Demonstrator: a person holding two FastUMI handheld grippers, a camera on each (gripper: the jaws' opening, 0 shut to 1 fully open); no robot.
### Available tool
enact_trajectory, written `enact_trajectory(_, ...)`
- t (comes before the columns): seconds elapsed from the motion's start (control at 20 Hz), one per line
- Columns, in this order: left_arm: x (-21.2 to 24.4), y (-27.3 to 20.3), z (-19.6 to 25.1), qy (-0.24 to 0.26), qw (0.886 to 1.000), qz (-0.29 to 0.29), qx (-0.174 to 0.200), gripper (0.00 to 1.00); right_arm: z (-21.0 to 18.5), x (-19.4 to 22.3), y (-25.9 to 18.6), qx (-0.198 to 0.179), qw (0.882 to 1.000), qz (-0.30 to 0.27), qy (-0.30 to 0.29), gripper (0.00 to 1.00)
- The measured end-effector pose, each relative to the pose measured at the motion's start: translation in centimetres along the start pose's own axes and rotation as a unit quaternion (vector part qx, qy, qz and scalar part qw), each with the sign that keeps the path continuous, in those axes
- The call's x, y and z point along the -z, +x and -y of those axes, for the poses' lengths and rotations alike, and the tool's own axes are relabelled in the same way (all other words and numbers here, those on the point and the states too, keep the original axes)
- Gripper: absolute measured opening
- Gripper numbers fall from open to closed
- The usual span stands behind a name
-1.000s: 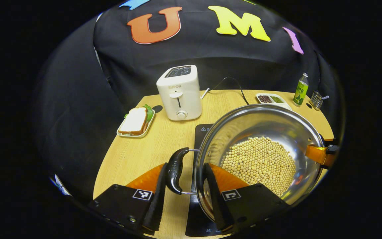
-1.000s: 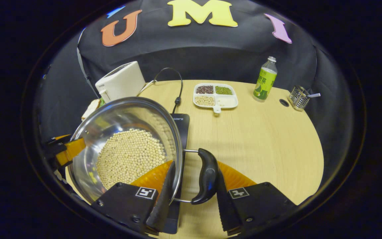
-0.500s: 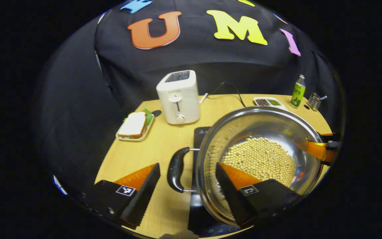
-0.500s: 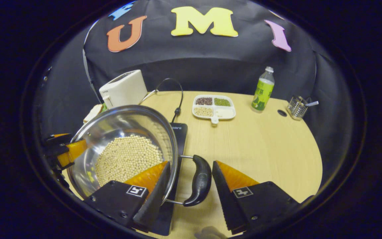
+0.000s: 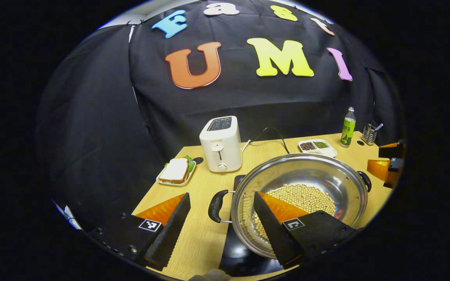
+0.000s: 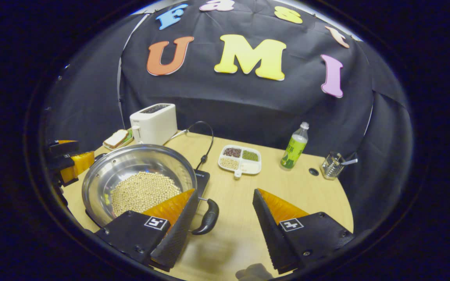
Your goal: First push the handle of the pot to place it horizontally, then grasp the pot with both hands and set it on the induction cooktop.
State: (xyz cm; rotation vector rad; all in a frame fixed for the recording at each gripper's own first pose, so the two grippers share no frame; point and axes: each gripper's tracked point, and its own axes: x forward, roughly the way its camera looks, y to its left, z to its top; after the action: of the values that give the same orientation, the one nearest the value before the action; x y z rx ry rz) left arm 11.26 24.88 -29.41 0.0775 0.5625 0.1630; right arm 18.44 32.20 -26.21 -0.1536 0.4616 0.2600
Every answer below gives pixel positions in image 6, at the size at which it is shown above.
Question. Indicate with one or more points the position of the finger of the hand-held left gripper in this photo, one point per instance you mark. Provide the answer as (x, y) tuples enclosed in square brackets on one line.
[(78, 164), (64, 148)]

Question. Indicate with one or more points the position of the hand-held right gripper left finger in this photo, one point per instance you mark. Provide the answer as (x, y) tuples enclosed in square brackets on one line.
[(178, 238)]

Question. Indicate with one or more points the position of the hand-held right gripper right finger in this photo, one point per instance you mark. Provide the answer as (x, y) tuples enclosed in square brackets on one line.
[(272, 238)]

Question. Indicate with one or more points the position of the black induction cooktop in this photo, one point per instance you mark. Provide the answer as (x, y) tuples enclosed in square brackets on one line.
[(202, 180)]

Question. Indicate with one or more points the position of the green plate with sandwich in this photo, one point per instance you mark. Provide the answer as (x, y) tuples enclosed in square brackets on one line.
[(116, 139)]

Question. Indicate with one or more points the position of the pile of yellow soybeans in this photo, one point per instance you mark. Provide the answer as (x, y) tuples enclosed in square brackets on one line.
[(143, 191)]

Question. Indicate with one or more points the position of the white divided bean tray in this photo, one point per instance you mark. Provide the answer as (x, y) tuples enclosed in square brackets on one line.
[(240, 160)]

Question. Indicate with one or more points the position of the white toaster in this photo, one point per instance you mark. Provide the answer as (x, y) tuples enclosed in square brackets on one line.
[(154, 125)]

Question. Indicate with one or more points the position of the green drink bottle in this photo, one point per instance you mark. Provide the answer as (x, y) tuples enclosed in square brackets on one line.
[(294, 150)]

